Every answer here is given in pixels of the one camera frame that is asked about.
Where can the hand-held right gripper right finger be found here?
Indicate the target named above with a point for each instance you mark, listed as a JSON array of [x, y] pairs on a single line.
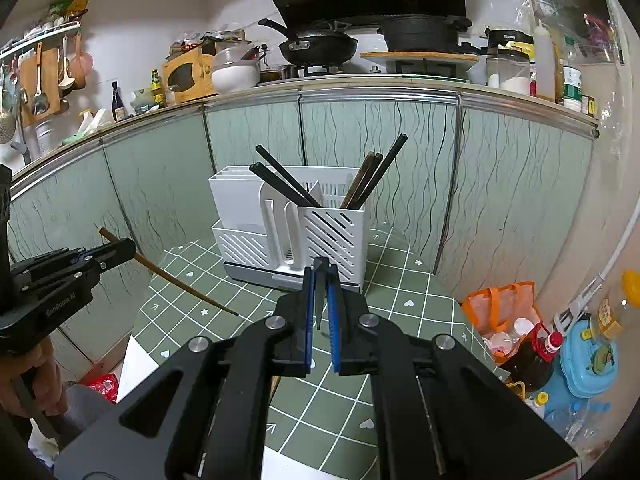
[[332, 330]]

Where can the white pipe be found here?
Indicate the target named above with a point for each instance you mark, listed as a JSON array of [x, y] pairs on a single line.
[[600, 280]]

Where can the red plastic bag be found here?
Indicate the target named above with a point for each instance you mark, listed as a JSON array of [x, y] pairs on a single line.
[[102, 387]]

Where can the clear bottle yellow cap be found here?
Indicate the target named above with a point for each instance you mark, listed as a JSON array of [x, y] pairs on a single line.
[[632, 285]]

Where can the wooden cutting board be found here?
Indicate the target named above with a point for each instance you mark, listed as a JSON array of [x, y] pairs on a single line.
[[50, 85]]

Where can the pale green plastic jug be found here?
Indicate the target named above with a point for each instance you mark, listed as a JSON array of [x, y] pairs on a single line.
[[141, 105]]

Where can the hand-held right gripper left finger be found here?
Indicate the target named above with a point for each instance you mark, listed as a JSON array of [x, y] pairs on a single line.
[[308, 310]]

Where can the white plastic bottle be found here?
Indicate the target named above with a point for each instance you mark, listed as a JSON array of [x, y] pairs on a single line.
[[95, 122]]

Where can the white squeeze bottle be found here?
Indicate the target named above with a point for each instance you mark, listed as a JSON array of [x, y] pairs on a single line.
[[545, 60]]

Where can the black chopstick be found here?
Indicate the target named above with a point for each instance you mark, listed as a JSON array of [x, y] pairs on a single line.
[[272, 183], [285, 175], [320, 285], [284, 183], [392, 155]]

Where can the green grid tablecloth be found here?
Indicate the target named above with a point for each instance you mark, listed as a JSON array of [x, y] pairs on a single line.
[[425, 320]]

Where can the pink pan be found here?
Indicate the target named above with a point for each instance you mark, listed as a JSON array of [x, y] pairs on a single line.
[[81, 67]]

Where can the green bottle yellow cap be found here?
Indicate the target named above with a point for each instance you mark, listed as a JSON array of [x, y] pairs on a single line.
[[157, 92]]

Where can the green label bottle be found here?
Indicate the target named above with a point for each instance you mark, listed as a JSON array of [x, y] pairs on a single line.
[[572, 85]]

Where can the white ceramic bowl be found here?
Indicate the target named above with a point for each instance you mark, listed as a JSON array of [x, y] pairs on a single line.
[[235, 77]]

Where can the black frying pan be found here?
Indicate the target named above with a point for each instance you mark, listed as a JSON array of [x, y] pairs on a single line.
[[320, 47]]

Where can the metal ladle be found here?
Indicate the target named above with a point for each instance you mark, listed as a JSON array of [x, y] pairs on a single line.
[[66, 80]]

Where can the brown wooden chopstick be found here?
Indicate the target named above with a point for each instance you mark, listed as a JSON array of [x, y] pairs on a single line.
[[373, 172], [190, 291], [360, 177]]

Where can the round wooden board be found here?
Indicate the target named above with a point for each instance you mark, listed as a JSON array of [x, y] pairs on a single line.
[[420, 56]]

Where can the large clear seasoning container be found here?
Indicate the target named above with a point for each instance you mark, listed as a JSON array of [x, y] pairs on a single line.
[[515, 80]]

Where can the green and yellow packets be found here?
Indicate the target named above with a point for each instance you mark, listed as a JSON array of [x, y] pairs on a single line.
[[67, 9]]

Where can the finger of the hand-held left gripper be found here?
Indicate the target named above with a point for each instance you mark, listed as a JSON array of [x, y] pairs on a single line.
[[117, 252], [60, 254]]

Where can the small seasoning jars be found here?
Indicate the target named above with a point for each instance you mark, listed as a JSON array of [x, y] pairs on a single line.
[[589, 106]]

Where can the translucent plastic bowl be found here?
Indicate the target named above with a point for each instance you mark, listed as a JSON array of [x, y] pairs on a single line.
[[232, 55]]

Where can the dark sauce bottle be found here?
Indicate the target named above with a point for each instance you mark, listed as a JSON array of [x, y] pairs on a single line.
[[118, 107]]

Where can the orange shopping bag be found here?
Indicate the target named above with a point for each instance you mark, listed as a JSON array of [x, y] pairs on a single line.
[[495, 305]]

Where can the light green dish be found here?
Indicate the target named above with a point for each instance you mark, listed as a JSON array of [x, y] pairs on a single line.
[[77, 137]]

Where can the blue plastic tub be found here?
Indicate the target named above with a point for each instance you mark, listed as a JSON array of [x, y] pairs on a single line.
[[585, 375]]

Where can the dark oil bottle red cap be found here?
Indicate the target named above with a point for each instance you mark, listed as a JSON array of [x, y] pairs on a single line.
[[532, 365]]

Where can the white plastic utensil holder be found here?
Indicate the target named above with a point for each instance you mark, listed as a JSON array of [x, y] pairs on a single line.
[[330, 245]]

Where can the clear bottle blue cap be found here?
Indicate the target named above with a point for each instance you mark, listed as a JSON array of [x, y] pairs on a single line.
[[575, 425]]

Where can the black cast iron pot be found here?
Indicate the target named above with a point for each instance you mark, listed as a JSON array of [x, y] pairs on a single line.
[[420, 35]]

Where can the person's left hand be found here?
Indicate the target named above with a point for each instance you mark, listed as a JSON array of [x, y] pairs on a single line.
[[20, 360]]

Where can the metal slotted spatula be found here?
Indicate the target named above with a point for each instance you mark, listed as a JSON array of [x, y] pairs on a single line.
[[40, 104]]

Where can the metal skimmer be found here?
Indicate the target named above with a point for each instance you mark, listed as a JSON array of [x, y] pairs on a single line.
[[6, 130]]

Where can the yellow wooden box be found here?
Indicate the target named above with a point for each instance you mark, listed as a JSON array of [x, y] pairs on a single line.
[[187, 77]]

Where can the green wavy-patterned cabinet door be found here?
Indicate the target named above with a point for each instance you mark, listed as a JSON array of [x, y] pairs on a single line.
[[65, 200], [160, 175], [520, 200], [425, 170], [250, 125]]

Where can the clear plastic wall shelf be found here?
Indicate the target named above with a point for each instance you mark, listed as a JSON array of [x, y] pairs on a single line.
[[575, 5]]

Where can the gas stove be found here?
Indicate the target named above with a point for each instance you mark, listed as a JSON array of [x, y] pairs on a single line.
[[425, 69]]

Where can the small clear seasoning container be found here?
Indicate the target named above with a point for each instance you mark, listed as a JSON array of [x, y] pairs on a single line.
[[492, 79]]

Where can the black kitchen appliance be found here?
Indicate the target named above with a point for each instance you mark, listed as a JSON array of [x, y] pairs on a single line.
[[510, 37]]

